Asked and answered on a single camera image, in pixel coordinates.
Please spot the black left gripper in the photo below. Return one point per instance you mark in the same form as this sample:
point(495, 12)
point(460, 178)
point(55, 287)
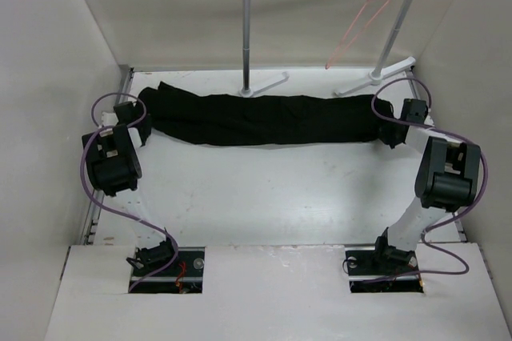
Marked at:
point(146, 123)

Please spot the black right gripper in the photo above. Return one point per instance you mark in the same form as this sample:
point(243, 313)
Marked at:
point(384, 134)

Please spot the black trousers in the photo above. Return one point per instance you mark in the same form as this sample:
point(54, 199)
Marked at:
point(227, 120)

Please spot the pink wire hanger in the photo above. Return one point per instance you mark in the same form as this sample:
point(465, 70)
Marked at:
point(368, 12)

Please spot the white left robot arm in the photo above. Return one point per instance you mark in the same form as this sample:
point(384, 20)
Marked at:
point(151, 260)

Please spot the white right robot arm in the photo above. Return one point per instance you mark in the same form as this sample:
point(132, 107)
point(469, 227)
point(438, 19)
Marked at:
point(447, 180)

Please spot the white clothes rack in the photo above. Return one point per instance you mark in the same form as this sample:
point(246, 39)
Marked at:
point(324, 30)

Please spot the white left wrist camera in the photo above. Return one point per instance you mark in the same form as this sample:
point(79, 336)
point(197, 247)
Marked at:
point(109, 119)

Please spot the left aluminium frame rail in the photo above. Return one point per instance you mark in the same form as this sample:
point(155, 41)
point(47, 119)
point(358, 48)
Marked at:
point(105, 163)

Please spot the aluminium frame rail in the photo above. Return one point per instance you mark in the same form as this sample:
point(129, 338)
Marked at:
point(105, 163)
point(421, 91)

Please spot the right aluminium frame rail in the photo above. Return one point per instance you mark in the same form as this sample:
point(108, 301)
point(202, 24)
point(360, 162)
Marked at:
point(421, 91)

